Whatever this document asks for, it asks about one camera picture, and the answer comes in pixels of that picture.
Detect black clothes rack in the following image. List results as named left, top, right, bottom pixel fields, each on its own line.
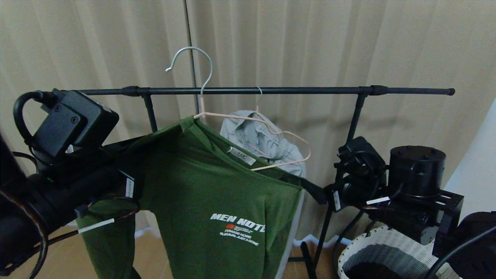
left=77, top=85, right=455, bottom=279

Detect beige curtain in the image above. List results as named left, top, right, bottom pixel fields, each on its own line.
left=0, top=0, right=496, bottom=248

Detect black cable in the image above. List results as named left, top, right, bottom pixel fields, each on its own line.
left=14, top=90, right=57, bottom=153
left=332, top=209, right=378, bottom=272
left=424, top=225, right=496, bottom=279

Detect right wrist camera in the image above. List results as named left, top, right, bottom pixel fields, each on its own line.
left=334, top=136, right=388, bottom=184

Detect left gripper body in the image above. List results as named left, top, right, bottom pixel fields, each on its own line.
left=37, top=163, right=136, bottom=229

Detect green garment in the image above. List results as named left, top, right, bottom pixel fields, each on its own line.
left=76, top=116, right=307, bottom=279

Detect pink clothes hanger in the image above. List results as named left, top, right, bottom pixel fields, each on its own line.
left=254, top=87, right=297, bottom=155
left=166, top=46, right=312, bottom=171

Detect pale grey shorts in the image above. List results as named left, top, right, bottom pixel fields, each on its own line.
left=220, top=110, right=307, bottom=279

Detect white laundry basket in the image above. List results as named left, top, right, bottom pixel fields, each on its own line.
left=337, top=226, right=463, bottom=279

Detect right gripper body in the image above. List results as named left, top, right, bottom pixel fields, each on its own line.
left=325, top=180, right=388, bottom=212

